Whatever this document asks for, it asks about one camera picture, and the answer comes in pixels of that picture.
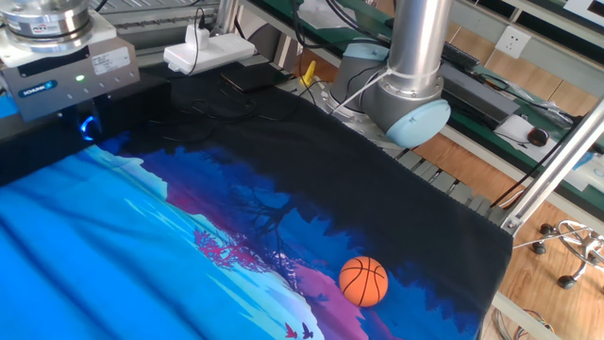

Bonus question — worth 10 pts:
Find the grey Schunk gripper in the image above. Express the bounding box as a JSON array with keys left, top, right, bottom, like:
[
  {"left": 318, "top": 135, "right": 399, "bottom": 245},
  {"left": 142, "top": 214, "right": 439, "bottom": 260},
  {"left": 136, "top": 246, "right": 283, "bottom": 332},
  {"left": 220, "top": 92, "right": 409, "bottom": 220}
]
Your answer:
[{"left": 0, "top": 37, "right": 142, "bottom": 141}]

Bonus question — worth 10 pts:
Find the black knob with blue ring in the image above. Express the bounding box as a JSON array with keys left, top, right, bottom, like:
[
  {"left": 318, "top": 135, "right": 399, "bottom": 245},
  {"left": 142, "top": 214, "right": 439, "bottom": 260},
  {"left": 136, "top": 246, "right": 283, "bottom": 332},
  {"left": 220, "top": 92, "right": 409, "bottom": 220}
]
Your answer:
[{"left": 77, "top": 114, "right": 103, "bottom": 143}]

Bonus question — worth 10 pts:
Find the black soundbar speaker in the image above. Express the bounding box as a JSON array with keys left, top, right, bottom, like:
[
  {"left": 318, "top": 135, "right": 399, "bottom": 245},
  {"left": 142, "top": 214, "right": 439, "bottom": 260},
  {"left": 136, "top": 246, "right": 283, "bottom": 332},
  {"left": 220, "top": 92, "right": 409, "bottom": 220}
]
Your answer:
[{"left": 0, "top": 77, "right": 171, "bottom": 188}]

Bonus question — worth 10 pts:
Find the white adapter plate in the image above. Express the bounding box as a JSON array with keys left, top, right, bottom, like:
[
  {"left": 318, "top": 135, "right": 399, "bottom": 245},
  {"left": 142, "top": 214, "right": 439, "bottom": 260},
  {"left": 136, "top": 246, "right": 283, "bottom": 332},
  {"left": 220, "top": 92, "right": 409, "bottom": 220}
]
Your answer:
[{"left": 0, "top": 8, "right": 118, "bottom": 70}]

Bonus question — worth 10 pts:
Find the silver force torque sensor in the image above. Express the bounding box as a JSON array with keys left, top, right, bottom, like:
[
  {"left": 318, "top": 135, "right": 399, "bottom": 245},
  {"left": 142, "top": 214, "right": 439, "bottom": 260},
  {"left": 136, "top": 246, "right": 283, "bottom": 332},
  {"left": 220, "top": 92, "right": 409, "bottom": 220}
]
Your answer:
[{"left": 0, "top": 0, "right": 94, "bottom": 53}]

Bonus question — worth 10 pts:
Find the white charger plug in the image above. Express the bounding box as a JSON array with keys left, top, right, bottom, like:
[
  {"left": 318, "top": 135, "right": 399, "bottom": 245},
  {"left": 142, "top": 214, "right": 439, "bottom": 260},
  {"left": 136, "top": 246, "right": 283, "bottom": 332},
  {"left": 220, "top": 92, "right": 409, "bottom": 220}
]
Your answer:
[{"left": 183, "top": 23, "right": 211, "bottom": 52}]

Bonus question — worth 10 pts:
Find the blue landscape print cloth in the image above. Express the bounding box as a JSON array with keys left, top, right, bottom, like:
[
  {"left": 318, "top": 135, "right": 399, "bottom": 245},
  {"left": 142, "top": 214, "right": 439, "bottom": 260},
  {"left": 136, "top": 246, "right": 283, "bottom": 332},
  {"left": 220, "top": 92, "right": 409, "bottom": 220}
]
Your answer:
[{"left": 0, "top": 63, "right": 514, "bottom": 340}]

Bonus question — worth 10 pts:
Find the white power strip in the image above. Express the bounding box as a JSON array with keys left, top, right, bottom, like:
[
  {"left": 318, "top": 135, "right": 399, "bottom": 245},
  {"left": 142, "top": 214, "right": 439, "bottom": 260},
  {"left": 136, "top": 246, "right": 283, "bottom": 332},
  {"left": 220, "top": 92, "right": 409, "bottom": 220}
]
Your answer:
[{"left": 162, "top": 31, "right": 257, "bottom": 77}]

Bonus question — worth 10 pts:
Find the black flat box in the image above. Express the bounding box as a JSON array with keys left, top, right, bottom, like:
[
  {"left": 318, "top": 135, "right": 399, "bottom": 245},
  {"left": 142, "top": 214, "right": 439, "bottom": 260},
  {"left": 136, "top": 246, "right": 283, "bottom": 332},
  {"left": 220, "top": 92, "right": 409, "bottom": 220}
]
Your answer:
[{"left": 220, "top": 60, "right": 296, "bottom": 94}]

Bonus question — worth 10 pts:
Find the small yellow object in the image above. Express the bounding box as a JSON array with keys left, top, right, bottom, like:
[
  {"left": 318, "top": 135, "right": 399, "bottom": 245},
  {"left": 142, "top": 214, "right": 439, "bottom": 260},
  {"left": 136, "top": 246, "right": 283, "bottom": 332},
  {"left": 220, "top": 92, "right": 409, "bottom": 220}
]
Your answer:
[{"left": 300, "top": 59, "right": 317, "bottom": 87}]

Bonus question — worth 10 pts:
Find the clear plastic bag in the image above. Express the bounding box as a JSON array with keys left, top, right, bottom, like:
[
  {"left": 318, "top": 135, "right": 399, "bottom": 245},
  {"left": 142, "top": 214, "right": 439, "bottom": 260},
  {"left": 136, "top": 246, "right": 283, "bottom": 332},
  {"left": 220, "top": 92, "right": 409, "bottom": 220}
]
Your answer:
[{"left": 296, "top": 0, "right": 360, "bottom": 32}]

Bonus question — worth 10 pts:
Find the long white zip tie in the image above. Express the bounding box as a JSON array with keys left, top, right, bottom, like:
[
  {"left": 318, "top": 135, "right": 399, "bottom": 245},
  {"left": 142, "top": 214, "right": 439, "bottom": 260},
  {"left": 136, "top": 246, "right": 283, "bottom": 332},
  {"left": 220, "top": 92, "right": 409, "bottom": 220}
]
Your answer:
[{"left": 328, "top": 63, "right": 445, "bottom": 115}]

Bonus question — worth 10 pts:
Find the orange mini basketball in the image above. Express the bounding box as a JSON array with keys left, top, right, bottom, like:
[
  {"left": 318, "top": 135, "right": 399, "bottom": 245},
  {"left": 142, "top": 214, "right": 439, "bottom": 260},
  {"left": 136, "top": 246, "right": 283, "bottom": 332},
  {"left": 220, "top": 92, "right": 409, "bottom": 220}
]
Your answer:
[{"left": 338, "top": 255, "right": 390, "bottom": 308}]

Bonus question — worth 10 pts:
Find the grey flat device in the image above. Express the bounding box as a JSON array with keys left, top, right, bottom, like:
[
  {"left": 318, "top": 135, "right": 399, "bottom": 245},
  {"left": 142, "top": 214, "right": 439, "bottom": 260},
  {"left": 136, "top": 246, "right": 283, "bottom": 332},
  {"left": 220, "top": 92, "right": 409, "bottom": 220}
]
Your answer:
[{"left": 441, "top": 63, "right": 523, "bottom": 125}]

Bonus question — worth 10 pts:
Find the white mouse pad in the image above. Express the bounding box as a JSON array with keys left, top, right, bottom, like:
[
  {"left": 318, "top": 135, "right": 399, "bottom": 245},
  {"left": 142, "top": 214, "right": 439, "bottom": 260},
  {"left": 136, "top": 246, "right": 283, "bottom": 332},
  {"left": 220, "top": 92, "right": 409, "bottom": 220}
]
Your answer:
[{"left": 493, "top": 112, "right": 567, "bottom": 164}]

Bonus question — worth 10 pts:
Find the black computer mouse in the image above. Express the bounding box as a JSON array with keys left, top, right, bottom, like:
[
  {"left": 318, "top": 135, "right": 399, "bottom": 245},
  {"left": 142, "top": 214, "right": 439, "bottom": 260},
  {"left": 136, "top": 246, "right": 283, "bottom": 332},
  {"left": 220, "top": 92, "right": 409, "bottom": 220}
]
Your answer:
[{"left": 527, "top": 127, "right": 550, "bottom": 147}]

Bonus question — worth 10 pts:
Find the chrome chair base with casters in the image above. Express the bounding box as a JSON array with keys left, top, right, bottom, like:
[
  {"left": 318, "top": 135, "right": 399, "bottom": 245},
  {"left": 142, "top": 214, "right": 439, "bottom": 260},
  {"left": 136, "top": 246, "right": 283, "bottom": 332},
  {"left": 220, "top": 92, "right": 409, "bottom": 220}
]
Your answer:
[{"left": 512, "top": 219, "right": 604, "bottom": 290}]

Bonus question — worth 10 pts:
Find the thin black cable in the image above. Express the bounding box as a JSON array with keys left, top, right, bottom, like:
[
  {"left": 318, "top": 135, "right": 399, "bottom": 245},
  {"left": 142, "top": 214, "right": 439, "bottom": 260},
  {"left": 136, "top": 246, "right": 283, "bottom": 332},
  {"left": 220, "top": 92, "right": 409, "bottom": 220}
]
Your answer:
[{"left": 159, "top": 7, "right": 331, "bottom": 143}]

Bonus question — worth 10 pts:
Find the aluminium frame post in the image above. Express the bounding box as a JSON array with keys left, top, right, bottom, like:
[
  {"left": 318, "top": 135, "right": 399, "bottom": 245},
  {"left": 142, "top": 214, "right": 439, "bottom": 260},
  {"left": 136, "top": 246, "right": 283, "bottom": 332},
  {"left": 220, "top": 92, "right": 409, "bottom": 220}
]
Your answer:
[
  {"left": 212, "top": 0, "right": 241, "bottom": 38},
  {"left": 500, "top": 96, "right": 604, "bottom": 236}
]

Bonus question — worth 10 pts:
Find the white wall socket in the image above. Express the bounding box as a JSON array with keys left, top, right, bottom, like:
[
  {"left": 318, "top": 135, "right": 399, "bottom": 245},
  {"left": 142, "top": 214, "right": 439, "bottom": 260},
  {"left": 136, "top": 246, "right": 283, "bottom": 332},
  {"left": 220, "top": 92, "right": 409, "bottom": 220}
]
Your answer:
[{"left": 495, "top": 24, "right": 533, "bottom": 60}]

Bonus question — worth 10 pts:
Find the grey cable bundle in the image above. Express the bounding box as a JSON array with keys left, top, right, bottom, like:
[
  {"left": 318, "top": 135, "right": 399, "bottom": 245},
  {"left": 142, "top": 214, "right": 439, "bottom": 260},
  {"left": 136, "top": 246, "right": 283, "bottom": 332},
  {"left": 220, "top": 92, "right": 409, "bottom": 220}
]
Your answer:
[{"left": 493, "top": 306, "right": 556, "bottom": 340}]

